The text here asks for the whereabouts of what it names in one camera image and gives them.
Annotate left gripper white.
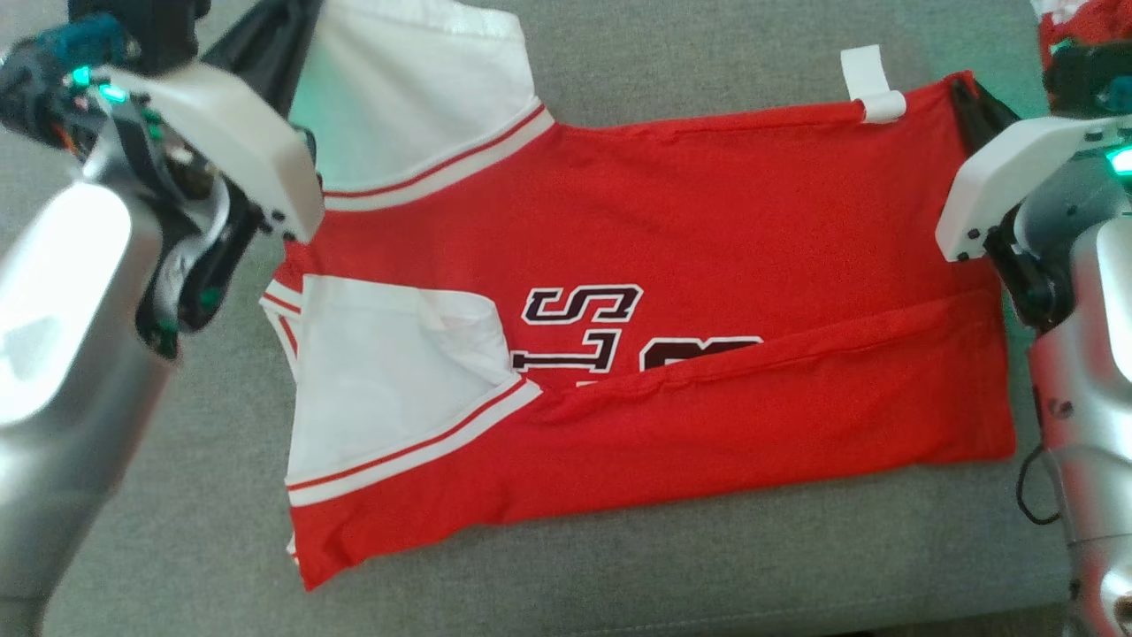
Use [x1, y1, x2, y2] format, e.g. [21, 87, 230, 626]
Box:
[93, 0, 326, 244]

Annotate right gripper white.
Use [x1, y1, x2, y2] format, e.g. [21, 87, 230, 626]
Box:
[935, 76, 1118, 263]

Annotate red shorts with white stripe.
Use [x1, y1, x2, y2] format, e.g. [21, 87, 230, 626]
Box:
[1030, 0, 1132, 72]

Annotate red jersey with white sleeves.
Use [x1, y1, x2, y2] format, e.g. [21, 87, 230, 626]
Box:
[259, 0, 1018, 592]

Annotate large grey sofa seat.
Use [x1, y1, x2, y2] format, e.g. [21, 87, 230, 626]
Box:
[0, 0, 1098, 637]

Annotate left blue cable connector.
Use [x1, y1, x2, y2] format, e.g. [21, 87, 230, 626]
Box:
[0, 22, 138, 89]

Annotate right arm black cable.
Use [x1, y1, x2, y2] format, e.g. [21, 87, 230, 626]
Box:
[1015, 442, 1062, 527]

